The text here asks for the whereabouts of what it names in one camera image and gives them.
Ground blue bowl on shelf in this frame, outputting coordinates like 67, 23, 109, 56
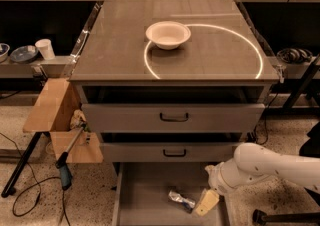
10, 45, 38, 63

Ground bottom grey drawer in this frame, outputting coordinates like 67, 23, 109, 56
112, 162, 231, 226

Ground middle grey drawer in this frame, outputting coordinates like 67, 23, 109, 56
100, 142, 239, 162

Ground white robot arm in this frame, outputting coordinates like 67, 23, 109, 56
195, 143, 320, 216

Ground crumpled beige cloth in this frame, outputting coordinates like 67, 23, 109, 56
70, 109, 87, 129

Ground top grey drawer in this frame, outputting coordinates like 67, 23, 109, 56
82, 104, 265, 133

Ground black coiled cable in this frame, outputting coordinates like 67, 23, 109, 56
276, 47, 314, 65

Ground grey drawer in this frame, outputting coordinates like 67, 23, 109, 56
82, 104, 265, 133
112, 162, 231, 226
100, 142, 239, 162

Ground white paper cup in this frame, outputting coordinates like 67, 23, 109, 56
35, 39, 55, 60

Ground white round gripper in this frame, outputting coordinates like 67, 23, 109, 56
194, 159, 249, 216

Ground white paper bowl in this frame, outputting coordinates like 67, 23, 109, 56
145, 21, 191, 50

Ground blue handled tool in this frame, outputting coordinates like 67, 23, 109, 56
55, 127, 84, 190

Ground grey bowl at edge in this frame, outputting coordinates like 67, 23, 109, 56
0, 43, 10, 63

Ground black metal stand leg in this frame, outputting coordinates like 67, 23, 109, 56
1, 132, 42, 198

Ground grey drawer cabinet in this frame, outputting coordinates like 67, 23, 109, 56
68, 0, 280, 226

